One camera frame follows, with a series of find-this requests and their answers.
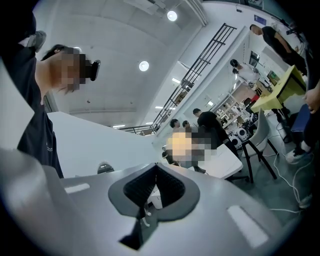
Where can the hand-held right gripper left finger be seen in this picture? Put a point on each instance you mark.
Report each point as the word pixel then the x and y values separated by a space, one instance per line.
pixel 95 212

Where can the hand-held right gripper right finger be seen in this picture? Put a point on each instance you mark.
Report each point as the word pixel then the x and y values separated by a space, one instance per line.
pixel 212 225

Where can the white marble table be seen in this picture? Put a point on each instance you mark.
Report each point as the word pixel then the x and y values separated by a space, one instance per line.
pixel 222 162

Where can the white black round appliance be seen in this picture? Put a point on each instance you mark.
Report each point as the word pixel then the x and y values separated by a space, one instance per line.
pixel 243 134
pixel 235 143

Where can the white shell chair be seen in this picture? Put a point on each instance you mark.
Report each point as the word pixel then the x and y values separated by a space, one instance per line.
pixel 261 135

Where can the person's black shirt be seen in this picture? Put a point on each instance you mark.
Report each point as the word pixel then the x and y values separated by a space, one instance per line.
pixel 30 120

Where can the blue chair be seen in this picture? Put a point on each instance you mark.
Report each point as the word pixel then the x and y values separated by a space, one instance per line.
pixel 300 117

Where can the person's face and neck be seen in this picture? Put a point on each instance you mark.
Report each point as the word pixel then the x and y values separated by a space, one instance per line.
pixel 60 72

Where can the round ceiling downlight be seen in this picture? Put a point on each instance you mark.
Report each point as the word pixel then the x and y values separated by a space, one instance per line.
pixel 77 48
pixel 172 15
pixel 144 65

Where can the black metal railing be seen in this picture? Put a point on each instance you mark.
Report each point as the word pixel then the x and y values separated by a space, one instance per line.
pixel 200 67

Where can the black head-worn camera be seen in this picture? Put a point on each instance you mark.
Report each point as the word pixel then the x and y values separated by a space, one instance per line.
pixel 95 71

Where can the blue wall sign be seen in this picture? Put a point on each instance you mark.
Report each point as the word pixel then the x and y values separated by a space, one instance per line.
pixel 260 19

